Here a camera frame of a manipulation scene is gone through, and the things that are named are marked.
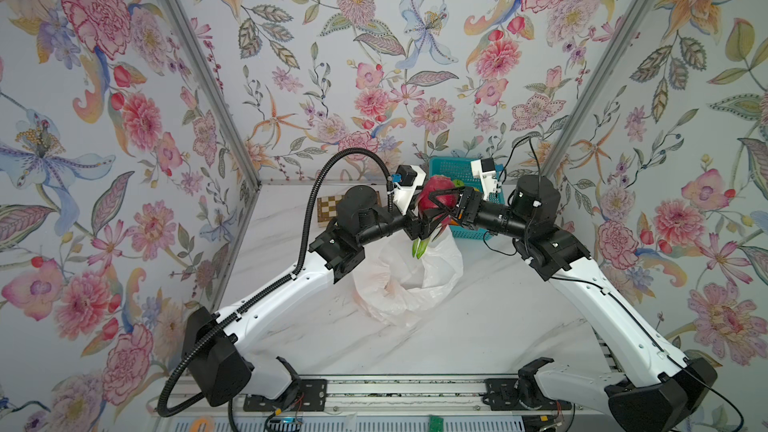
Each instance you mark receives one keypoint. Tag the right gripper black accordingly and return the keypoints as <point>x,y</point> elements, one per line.
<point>469,209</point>

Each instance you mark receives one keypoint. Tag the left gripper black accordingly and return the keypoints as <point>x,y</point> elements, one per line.
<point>422,230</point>

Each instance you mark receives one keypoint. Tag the pink dragon fruit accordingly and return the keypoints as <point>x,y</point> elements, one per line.
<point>434,210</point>

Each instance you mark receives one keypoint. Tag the white plastic bag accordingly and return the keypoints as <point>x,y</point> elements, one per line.
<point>400,280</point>

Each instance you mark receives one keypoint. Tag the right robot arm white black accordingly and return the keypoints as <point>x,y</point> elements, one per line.
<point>658,386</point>

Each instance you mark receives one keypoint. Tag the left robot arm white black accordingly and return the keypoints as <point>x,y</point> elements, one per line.
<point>218,346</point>

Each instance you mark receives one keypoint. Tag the wooden chessboard box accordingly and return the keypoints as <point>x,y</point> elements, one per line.
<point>326,208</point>

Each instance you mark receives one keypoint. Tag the green circuit board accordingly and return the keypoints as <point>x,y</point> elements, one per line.
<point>436,424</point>

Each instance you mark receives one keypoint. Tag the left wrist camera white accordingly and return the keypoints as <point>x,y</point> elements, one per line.
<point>407,180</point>

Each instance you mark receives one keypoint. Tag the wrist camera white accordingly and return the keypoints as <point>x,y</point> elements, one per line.
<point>485,170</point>
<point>407,180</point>

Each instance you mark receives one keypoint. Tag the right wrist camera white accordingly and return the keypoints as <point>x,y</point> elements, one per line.
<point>485,170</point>

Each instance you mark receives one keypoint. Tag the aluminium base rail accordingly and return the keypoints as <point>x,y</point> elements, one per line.
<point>408,396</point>

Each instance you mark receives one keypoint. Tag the orange ring object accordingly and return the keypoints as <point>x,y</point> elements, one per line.
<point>202,424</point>

